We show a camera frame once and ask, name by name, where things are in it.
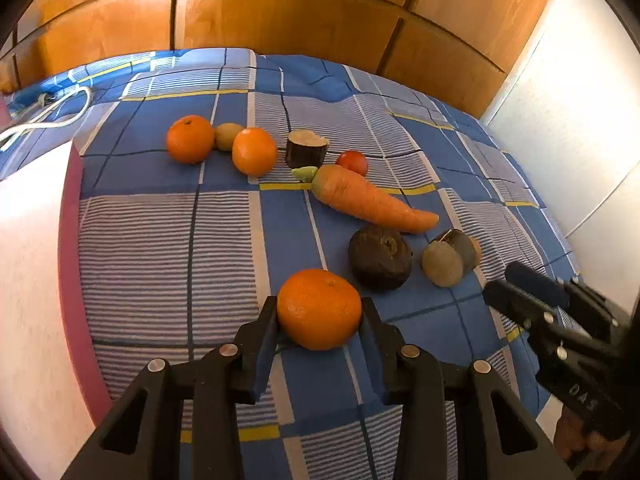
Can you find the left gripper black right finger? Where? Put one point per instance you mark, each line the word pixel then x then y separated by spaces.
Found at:
pixel 453 414

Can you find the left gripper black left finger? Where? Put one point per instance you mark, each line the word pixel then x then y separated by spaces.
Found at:
pixel 140 437

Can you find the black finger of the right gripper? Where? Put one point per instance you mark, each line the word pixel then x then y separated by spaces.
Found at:
pixel 545 289
pixel 538 320

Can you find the large orange mandarin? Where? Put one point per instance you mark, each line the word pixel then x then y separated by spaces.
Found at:
pixel 318 309

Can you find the person's right hand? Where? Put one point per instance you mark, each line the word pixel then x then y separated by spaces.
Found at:
pixel 570 439

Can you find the pink shallow box tray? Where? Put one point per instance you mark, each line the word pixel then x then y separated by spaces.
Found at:
pixel 52 391

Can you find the dark round avocado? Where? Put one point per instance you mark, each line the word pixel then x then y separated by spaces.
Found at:
pixel 380 258

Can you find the orange carrot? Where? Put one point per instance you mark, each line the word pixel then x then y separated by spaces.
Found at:
pixel 349 193

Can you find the red tomato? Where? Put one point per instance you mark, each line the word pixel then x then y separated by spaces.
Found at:
pixel 353 161

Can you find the blue plaid tablecloth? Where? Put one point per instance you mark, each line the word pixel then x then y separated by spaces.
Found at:
pixel 174 258

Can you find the wooden panelled wardrobe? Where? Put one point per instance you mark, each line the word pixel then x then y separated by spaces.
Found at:
pixel 459 51

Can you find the dark eggplant stump piece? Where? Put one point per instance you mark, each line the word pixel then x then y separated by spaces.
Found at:
pixel 305 148

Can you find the far left orange mandarin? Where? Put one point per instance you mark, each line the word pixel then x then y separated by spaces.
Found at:
pixel 190 139

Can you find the middle orange mandarin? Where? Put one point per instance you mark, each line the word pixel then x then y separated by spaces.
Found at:
pixel 254 152

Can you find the small kiwi behind mandarins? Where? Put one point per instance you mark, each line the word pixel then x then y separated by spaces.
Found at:
pixel 225 134

